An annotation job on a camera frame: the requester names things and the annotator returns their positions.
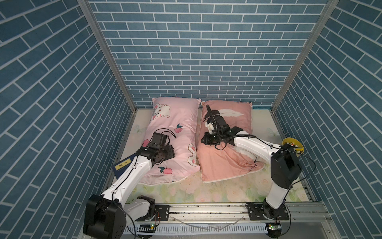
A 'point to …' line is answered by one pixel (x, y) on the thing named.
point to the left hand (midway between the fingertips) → (174, 153)
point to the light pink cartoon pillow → (177, 117)
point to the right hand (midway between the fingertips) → (202, 141)
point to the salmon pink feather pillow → (230, 161)
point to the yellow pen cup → (297, 145)
